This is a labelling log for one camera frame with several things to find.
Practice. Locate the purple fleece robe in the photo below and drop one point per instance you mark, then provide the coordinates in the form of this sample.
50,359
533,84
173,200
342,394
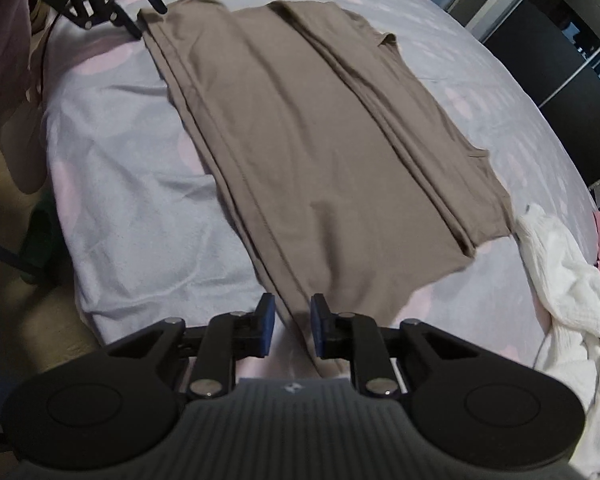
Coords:
5,50

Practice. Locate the dark sliding door wardrobe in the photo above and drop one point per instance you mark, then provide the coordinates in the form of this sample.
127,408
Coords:
555,60

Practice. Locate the white door frame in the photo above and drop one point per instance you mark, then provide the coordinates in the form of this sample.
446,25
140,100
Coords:
490,5

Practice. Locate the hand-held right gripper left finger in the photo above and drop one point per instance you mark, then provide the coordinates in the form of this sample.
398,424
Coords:
266,325

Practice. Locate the taupe shirt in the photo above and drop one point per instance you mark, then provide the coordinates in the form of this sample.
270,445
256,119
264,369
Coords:
305,135

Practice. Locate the white crinkled garment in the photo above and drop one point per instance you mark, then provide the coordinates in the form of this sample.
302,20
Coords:
570,285

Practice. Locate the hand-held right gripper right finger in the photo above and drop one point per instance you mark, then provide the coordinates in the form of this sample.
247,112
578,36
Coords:
319,325

